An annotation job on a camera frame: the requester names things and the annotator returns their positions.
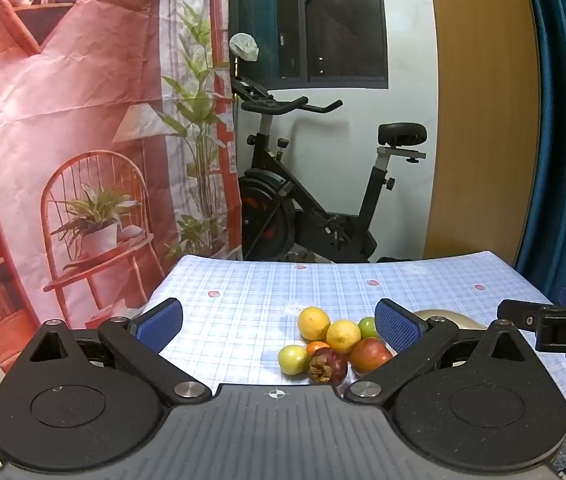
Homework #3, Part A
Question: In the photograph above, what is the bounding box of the purple mangosteen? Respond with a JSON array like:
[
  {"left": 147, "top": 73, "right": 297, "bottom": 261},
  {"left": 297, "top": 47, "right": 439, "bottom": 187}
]
[{"left": 308, "top": 347, "right": 349, "bottom": 386}]

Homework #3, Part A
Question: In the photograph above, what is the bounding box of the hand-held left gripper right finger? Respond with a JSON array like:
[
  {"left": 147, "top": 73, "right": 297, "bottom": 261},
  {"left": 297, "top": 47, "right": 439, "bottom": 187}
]
[{"left": 345, "top": 298, "right": 544, "bottom": 403}]

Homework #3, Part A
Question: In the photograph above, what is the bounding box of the dark glass window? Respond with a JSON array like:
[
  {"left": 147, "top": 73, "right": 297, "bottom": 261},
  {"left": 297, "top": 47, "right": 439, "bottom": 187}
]
[{"left": 228, "top": 0, "right": 389, "bottom": 90}]

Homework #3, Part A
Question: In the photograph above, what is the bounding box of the wooden door panel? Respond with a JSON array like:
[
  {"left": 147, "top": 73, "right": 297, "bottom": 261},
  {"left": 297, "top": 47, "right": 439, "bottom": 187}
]
[{"left": 423, "top": 0, "right": 544, "bottom": 266}]

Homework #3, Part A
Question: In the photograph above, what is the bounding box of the black exercise bike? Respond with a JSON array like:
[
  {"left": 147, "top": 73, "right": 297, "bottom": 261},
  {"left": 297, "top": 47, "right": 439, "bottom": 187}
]
[{"left": 229, "top": 57, "right": 428, "bottom": 264}]

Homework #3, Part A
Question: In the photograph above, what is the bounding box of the printed red backdrop cloth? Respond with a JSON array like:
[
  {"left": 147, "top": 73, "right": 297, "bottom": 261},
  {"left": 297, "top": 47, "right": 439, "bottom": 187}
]
[{"left": 0, "top": 0, "right": 244, "bottom": 376}]

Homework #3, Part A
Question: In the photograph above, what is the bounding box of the yellow-green apple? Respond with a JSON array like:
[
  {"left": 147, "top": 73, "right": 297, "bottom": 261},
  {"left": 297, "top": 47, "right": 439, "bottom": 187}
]
[{"left": 278, "top": 345, "right": 310, "bottom": 376}]

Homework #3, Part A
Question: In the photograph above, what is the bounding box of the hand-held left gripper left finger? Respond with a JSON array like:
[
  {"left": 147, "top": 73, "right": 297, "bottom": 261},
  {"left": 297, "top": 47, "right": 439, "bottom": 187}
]
[{"left": 10, "top": 297, "right": 212, "bottom": 406}]

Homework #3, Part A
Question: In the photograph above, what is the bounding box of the cream ceramic bowl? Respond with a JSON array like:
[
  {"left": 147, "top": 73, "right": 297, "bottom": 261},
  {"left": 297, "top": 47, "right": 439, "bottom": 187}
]
[{"left": 410, "top": 309, "right": 488, "bottom": 331}]

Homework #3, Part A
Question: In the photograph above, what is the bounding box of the red apple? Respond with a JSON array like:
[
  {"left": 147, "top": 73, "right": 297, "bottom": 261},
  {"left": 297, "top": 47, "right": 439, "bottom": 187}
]
[{"left": 349, "top": 337, "right": 394, "bottom": 377}]

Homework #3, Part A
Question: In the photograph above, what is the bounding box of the yellow lemon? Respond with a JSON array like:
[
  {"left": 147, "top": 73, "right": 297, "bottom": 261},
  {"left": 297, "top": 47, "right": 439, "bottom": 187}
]
[
  {"left": 298, "top": 306, "right": 332, "bottom": 342},
  {"left": 326, "top": 320, "right": 362, "bottom": 354}
]

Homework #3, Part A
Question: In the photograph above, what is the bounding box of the white cloth on handlebar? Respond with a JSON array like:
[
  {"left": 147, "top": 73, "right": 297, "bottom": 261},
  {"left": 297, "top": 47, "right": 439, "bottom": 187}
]
[{"left": 229, "top": 32, "right": 260, "bottom": 61}]

